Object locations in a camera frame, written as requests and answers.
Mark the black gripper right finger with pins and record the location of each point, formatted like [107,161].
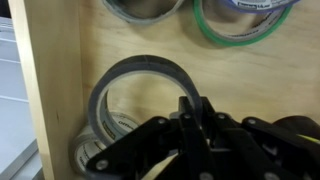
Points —
[260,150]

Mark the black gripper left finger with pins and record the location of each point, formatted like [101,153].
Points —
[150,146]

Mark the black masking tape roll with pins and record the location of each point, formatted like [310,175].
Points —
[146,63]

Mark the yellow black hazard tape roll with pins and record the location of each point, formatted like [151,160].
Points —
[295,125]

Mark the wooden drawer white front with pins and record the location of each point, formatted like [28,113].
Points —
[250,83]

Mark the thin green tape roll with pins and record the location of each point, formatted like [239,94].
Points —
[213,33]

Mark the grey teal tape roll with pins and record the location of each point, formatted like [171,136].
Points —
[143,16]

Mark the white base cabinet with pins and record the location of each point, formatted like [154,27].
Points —
[13,116]

